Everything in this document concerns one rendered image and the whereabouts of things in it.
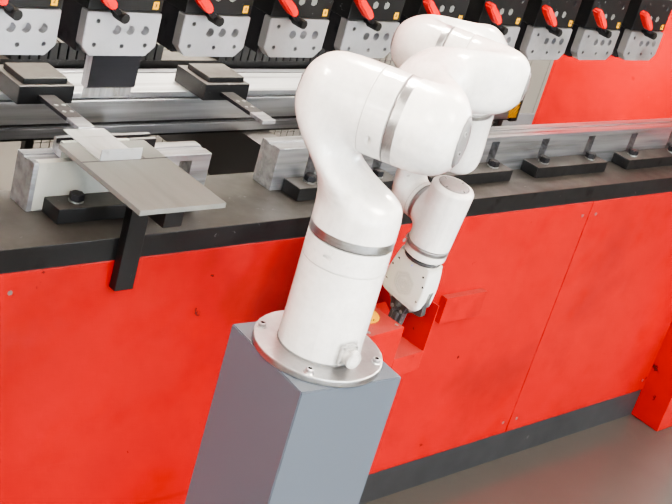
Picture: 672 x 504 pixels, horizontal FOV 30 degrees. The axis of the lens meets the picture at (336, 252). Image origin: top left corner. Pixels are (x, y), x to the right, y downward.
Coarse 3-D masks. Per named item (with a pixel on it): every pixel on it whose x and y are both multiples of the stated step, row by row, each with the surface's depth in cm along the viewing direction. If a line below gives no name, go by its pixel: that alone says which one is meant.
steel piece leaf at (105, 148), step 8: (104, 136) 228; (112, 136) 229; (80, 144) 222; (88, 144) 223; (96, 144) 224; (104, 144) 225; (112, 144) 226; (120, 144) 227; (96, 152) 220; (104, 152) 218; (112, 152) 219; (120, 152) 220; (128, 152) 221; (136, 152) 222; (104, 160) 219
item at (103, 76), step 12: (96, 60) 218; (108, 60) 219; (120, 60) 221; (132, 60) 223; (84, 72) 219; (96, 72) 219; (108, 72) 221; (120, 72) 222; (132, 72) 224; (84, 84) 220; (96, 84) 220; (108, 84) 222; (120, 84) 224; (132, 84) 225; (84, 96) 221; (96, 96) 223; (108, 96) 224
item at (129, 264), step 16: (128, 208) 219; (128, 224) 219; (144, 224) 222; (160, 224) 212; (176, 224) 214; (128, 240) 221; (128, 256) 223; (112, 272) 225; (128, 272) 225; (112, 288) 225; (128, 288) 227
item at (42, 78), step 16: (0, 64) 241; (16, 64) 240; (32, 64) 242; (48, 64) 245; (0, 80) 239; (16, 80) 236; (32, 80) 236; (48, 80) 238; (64, 80) 241; (16, 96) 235; (32, 96) 236; (48, 96) 238; (64, 96) 241; (64, 112) 233; (80, 128) 228
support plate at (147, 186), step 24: (72, 144) 221; (144, 144) 230; (96, 168) 215; (120, 168) 218; (144, 168) 220; (168, 168) 223; (120, 192) 209; (144, 192) 211; (168, 192) 214; (192, 192) 217
